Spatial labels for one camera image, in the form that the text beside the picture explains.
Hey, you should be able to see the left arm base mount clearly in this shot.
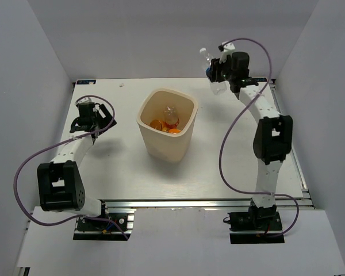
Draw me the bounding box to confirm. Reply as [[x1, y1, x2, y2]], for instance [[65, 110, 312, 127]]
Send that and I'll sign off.
[[73, 202, 134, 242]]

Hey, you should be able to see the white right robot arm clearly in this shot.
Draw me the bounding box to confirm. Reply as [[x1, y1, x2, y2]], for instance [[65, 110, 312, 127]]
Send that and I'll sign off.
[[206, 52, 293, 232]]

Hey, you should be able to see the clear bottle red cap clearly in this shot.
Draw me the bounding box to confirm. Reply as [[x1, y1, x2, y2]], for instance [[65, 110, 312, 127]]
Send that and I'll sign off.
[[163, 106, 179, 129]]

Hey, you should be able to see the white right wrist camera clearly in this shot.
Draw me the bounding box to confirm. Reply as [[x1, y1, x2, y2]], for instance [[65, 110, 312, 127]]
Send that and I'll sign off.
[[218, 41, 236, 63]]

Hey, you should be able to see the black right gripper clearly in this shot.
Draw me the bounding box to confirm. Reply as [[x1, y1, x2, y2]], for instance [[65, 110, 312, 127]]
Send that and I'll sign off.
[[206, 54, 235, 83]]

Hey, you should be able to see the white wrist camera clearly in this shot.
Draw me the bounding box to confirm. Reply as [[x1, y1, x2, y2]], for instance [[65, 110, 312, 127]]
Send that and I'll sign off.
[[218, 41, 236, 63], [75, 97, 93, 106]]

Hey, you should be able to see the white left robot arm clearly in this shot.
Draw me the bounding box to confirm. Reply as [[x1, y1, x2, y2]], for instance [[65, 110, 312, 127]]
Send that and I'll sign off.
[[37, 101, 116, 229]]

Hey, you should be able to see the clear bottle blue label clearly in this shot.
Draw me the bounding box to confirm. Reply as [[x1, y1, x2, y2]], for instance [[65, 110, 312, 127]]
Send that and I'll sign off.
[[200, 48, 227, 95]]

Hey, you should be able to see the orange juice bottle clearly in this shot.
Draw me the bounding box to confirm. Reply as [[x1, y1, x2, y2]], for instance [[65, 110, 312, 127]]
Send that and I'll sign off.
[[168, 128, 181, 134], [149, 120, 166, 131]]

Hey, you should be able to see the left blue table label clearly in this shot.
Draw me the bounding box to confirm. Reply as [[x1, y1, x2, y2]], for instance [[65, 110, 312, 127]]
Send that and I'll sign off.
[[76, 79, 96, 85]]

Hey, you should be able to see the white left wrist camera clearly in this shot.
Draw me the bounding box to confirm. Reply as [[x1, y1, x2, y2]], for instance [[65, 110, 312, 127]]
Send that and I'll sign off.
[[75, 97, 93, 106]]

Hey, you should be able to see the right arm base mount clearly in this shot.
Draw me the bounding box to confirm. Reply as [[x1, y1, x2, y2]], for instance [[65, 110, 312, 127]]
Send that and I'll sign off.
[[223, 212, 285, 244]]

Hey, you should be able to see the cream plastic bin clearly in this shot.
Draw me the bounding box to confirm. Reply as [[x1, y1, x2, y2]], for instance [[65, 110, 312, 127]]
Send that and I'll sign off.
[[136, 88, 198, 163]]

